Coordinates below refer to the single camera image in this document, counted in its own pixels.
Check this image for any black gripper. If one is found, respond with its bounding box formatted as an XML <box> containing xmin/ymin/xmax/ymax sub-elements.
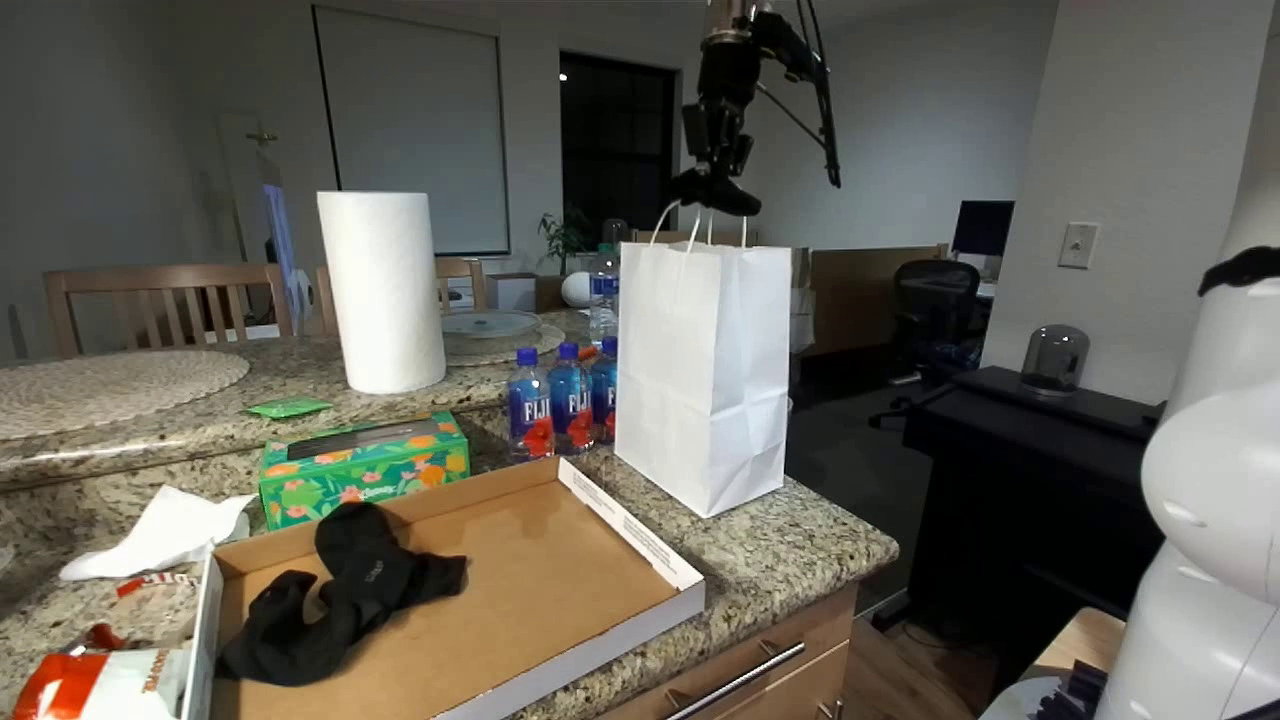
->
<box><xmin>677</xmin><ymin>36</ymin><xmax>762</xmax><ymax>179</ymax></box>

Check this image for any red and white chip bag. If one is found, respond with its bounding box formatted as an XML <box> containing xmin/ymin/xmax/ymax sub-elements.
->
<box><xmin>9</xmin><ymin>635</ymin><xmax>197</xmax><ymax>720</ymax></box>

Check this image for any small potted plant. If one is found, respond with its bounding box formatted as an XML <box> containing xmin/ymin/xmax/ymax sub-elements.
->
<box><xmin>534</xmin><ymin>207</ymin><xmax>594</xmax><ymax>277</ymax></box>

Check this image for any clear plastic water bottle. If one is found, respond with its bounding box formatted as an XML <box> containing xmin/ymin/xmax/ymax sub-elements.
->
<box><xmin>583</xmin><ymin>262</ymin><xmax>623</xmax><ymax>343</ymax></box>

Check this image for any wooden sideboard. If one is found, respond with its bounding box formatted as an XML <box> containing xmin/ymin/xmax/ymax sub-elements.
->
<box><xmin>795</xmin><ymin>244</ymin><xmax>942</xmax><ymax>357</ymax></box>

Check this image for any Fiji water bottle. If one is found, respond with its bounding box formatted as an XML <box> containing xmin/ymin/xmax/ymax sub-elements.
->
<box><xmin>546</xmin><ymin>338</ymin><xmax>594</xmax><ymax>455</ymax></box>
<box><xmin>503</xmin><ymin>343</ymin><xmax>555</xmax><ymax>461</ymax></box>
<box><xmin>589</xmin><ymin>331</ymin><xmax>623</xmax><ymax>447</ymax></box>

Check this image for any black office chair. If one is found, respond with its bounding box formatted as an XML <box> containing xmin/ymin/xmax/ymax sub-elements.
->
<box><xmin>873</xmin><ymin>257</ymin><xmax>988</xmax><ymax>433</ymax></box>

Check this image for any computer monitor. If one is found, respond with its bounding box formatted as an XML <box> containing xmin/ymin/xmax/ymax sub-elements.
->
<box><xmin>949</xmin><ymin>197</ymin><xmax>1020</xmax><ymax>264</ymax></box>

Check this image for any round grey plate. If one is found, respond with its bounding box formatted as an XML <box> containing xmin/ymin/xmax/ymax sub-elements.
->
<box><xmin>438</xmin><ymin>310</ymin><xmax>571</xmax><ymax>368</ymax></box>

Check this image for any white projector screen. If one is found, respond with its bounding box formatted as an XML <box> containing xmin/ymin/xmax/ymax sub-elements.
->
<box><xmin>311</xmin><ymin>0</ymin><xmax>515</xmax><ymax>262</ymax></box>

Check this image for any white paper towel roll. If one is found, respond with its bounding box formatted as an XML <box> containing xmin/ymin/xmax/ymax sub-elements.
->
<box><xmin>311</xmin><ymin>190</ymin><xmax>450</xmax><ymax>395</ymax></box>

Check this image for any grey glass jar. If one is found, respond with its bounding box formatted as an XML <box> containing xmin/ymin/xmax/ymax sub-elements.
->
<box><xmin>1016</xmin><ymin>321</ymin><xmax>1092</xmax><ymax>393</ymax></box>

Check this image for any black desk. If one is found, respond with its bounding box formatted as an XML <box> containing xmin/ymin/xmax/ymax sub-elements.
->
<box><xmin>900</xmin><ymin>368</ymin><xmax>1187</xmax><ymax>646</ymax></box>

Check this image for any shallow cardboard box tray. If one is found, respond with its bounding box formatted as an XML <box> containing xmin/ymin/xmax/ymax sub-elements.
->
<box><xmin>185</xmin><ymin>454</ymin><xmax>713</xmax><ymax>720</ymax></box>

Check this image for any green tissue box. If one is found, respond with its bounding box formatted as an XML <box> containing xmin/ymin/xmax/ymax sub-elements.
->
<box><xmin>254</xmin><ymin>407</ymin><xmax>475</xmax><ymax>535</ymax></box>

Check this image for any flat green packet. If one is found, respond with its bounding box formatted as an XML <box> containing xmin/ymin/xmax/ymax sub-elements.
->
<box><xmin>245</xmin><ymin>395</ymin><xmax>333</xmax><ymax>424</ymax></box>

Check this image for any wooden counter cabinet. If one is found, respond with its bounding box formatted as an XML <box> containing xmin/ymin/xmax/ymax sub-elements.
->
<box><xmin>594</xmin><ymin>585</ymin><xmax>864</xmax><ymax>720</ymax></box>

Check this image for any crumpled white napkin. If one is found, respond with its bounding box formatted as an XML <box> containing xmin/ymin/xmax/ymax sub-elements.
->
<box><xmin>56</xmin><ymin>479</ymin><xmax>254</xmax><ymax>585</ymax></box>

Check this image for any white paper bag with handles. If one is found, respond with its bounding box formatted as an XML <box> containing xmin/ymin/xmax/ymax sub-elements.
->
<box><xmin>610</xmin><ymin>197</ymin><xmax>795</xmax><ymax>524</ymax></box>

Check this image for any white light switch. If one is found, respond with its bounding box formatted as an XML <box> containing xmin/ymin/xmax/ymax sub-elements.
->
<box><xmin>1057</xmin><ymin>216</ymin><xmax>1101</xmax><ymax>277</ymax></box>

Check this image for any wall cross ornament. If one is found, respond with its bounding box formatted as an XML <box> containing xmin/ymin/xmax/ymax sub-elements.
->
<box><xmin>238</xmin><ymin>118</ymin><xmax>288</xmax><ymax>157</ymax></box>

